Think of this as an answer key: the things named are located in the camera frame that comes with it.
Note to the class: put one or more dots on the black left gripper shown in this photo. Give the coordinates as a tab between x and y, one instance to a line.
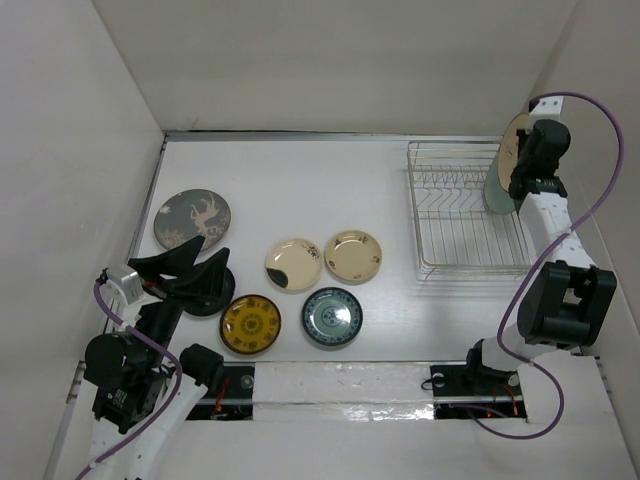
190	282

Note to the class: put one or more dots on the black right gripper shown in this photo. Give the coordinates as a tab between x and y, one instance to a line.
524	136

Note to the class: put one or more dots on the beige plate with bird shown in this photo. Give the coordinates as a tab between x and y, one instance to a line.
509	149

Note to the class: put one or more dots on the teal plate with flower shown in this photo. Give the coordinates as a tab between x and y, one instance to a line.
496	187

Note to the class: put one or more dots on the grey plate with horse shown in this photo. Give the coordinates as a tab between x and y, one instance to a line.
192	213

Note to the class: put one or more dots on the yellow plate with brown rim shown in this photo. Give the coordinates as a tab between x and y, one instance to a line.
250	324

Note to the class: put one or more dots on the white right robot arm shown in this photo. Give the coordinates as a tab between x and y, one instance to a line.
567	296

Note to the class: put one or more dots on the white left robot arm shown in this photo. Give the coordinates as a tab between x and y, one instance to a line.
145	392

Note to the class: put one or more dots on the cream plate with black blot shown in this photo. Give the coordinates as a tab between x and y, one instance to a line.
294	264

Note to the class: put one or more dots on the blue and white bowl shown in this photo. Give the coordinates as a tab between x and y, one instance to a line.
332	317

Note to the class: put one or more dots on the cream plate with small motifs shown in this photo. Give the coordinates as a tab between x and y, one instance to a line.
353	256

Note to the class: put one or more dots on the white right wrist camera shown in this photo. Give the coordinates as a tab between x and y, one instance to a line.
549	107

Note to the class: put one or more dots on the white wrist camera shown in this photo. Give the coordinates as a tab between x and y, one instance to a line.
123	284
549	107

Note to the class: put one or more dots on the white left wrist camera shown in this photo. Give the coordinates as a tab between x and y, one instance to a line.
123	284

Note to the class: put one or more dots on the wire dish rack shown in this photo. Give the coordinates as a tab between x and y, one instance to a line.
456	233

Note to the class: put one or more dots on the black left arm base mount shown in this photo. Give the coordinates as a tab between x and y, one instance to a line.
233	400

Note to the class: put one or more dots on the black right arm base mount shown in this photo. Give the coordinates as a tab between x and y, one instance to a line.
459	394

